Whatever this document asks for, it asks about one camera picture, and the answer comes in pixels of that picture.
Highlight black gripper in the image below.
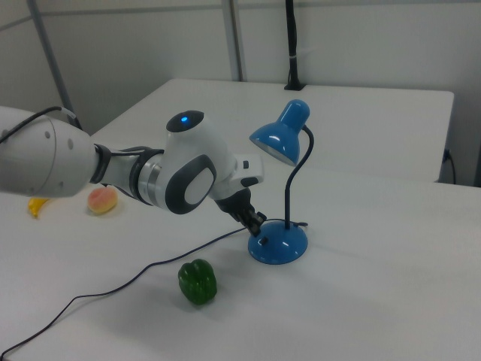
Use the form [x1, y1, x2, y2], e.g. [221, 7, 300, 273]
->
[216, 188, 268, 238]

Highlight blue desk lamp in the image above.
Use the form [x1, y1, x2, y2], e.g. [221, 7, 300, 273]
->
[247, 99, 313, 265]

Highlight green toy bell pepper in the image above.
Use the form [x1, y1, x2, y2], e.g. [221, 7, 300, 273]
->
[177, 259, 219, 306]

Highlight pink toy peach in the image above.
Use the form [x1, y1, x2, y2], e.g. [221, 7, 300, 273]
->
[86, 187, 119, 216]

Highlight black clamp pole stand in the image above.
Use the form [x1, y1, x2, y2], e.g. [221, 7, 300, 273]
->
[283, 0, 306, 91]

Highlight yellow toy banana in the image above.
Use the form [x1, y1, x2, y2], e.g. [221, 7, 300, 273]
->
[28, 197, 52, 220]

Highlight black lamp power cable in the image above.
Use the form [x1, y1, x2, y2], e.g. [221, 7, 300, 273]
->
[0, 219, 310, 360]

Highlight grey wall partition post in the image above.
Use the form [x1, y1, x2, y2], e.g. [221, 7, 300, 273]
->
[221, 0, 249, 82]

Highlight wall outlet with cable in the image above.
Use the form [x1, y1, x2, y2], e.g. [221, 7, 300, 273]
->
[443, 148, 458, 185]

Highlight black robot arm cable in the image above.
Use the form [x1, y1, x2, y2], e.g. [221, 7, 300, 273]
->
[0, 106, 83, 144]

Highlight grey metal frame post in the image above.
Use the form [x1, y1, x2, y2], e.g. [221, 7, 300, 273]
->
[26, 0, 91, 136]

